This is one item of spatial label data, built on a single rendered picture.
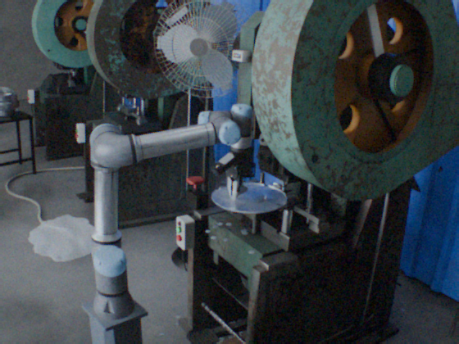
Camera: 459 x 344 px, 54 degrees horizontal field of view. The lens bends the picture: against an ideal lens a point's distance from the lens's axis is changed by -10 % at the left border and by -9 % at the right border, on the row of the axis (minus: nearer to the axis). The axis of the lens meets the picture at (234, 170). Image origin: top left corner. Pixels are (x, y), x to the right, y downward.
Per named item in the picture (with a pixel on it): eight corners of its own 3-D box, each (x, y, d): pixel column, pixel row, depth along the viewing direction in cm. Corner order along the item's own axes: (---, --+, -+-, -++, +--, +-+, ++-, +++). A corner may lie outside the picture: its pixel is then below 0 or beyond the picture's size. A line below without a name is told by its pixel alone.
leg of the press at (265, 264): (252, 405, 185) (272, 206, 156) (236, 389, 194) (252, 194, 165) (397, 333, 234) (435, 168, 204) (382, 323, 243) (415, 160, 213)
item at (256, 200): (197, 201, 188) (197, 200, 187) (236, 178, 211) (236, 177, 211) (265, 220, 174) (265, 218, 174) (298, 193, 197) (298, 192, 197)
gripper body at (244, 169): (255, 178, 186) (257, 147, 182) (235, 182, 182) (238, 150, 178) (243, 172, 192) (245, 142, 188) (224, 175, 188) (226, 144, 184)
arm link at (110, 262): (97, 296, 161) (94, 262, 156) (93, 276, 173) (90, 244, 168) (131, 292, 165) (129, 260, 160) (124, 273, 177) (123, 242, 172)
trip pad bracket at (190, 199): (196, 235, 217) (197, 194, 211) (185, 227, 225) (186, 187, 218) (207, 233, 220) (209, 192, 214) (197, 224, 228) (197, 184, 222)
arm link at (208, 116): (206, 115, 166) (237, 115, 170) (197, 109, 176) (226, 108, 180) (205, 138, 169) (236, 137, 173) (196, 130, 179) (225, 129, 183)
